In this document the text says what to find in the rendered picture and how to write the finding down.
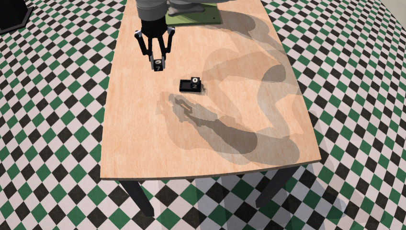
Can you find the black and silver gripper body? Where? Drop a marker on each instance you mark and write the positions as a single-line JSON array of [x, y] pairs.
[[153, 26]]

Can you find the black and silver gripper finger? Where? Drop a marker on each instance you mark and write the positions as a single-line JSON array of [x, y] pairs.
[[145, 51], [171, 32]]

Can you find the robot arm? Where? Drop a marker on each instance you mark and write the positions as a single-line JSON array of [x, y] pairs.
[[151, 10]]

